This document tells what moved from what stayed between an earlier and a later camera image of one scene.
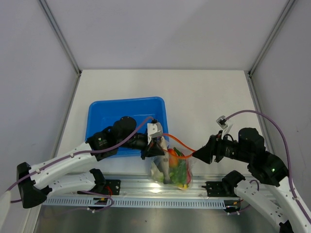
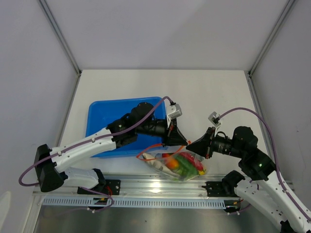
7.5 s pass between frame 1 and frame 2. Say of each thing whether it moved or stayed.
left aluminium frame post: stayed
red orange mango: moved
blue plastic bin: stayed
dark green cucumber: moved
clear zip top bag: moved
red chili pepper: moved
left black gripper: moved
